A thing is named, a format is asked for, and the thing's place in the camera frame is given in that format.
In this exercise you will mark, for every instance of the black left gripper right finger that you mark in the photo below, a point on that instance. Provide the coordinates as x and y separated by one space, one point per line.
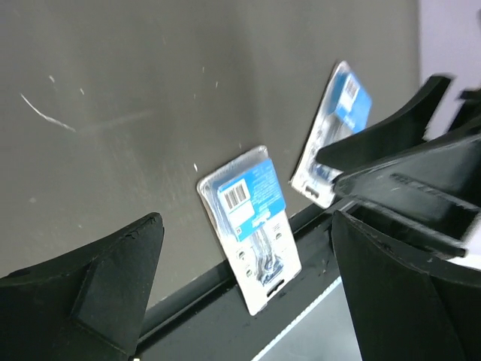
405 304

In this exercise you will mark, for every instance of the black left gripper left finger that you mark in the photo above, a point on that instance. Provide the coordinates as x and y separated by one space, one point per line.
87 304

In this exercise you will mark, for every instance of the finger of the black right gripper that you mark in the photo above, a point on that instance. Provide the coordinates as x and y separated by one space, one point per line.
432 191
400 131

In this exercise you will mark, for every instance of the blue Gillette razor blister pack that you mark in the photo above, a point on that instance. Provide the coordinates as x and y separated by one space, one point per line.
246 207

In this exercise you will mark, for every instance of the blue tilted razor blister pack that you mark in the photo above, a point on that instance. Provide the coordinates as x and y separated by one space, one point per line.
343 111

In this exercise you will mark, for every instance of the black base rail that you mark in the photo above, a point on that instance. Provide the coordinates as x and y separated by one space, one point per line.
208 319

